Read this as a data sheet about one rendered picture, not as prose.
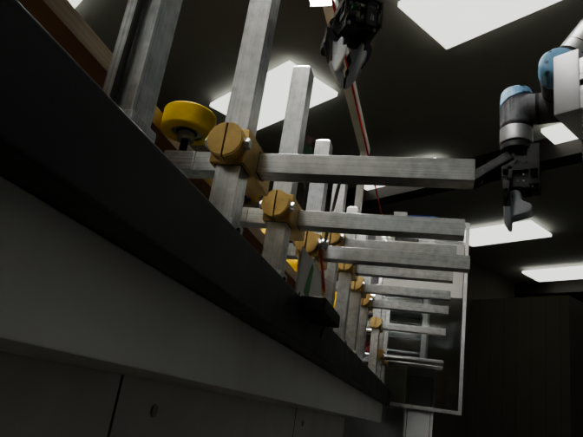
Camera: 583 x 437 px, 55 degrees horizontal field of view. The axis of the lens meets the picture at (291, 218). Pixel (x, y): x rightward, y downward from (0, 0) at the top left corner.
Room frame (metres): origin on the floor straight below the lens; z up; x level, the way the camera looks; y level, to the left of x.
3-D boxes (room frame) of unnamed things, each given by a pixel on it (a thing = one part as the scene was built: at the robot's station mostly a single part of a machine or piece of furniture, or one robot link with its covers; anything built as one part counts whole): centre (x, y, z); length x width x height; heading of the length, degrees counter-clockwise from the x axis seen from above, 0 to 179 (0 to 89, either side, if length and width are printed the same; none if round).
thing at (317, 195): (1.18, -0.05, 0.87); 0.03 x 0.03 x 0.48; 74
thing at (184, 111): (0.77, 0.18, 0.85); 0.08 x 0.08 x 0.11
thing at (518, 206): (1.17, -0.50, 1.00); 0.06 x 0.03 x 0.09; 62
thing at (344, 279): (1.66, -0.19, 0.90); 0.03 x 0.03 x 0.48; 74
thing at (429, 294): (1.93, -0.33, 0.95); 0.50 x 0.04 x 0.04; 74
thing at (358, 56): (0.85, -0.08, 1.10); 0.06 x 0.03 x 0.09; 14
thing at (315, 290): (1.15, -0.06, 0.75); 0.26 x 0.01 x 0.10; 164
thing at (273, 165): (0.72, -0.01, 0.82); 0.43 x 0.03 x 0.04; 74
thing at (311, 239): (1.21, -0.05, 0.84); 0.13 x 0.06 x 0.05; 164
